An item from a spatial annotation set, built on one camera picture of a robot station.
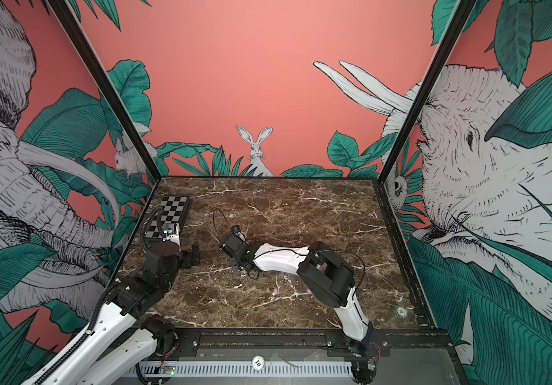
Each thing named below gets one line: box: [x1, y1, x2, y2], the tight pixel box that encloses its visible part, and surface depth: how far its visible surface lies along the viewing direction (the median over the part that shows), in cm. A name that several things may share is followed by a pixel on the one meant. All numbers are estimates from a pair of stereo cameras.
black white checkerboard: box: [144, 194, 193, 240], surface depth 106 cm
